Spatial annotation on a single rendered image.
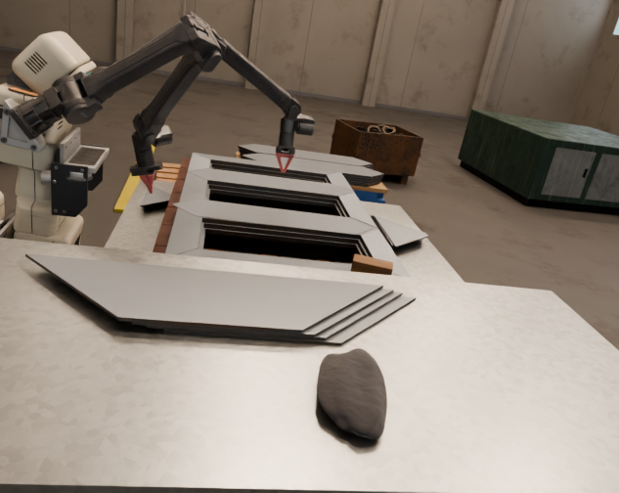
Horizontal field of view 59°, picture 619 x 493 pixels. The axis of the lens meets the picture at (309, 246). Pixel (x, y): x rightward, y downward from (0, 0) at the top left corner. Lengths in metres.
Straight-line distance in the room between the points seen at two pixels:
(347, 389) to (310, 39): 11.94
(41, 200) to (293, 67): 10.95
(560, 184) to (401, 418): 6.20
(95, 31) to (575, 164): 9.43
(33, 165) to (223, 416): 1.22
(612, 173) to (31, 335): 6.85
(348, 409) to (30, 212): 1.30
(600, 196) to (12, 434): 6.97
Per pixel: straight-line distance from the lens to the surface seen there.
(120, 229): 2.23
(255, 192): 2.32
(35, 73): 1.72
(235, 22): 12.38
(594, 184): 7.18
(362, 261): 1.61
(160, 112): 1.75
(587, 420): 0.97
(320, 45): 12.61
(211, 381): 0.80
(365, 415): 0.75
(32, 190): 1.85
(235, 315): 0.91
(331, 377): 0.80
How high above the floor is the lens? 1.54
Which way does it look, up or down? 22 degrees down
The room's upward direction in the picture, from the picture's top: 10 degrees clockwise
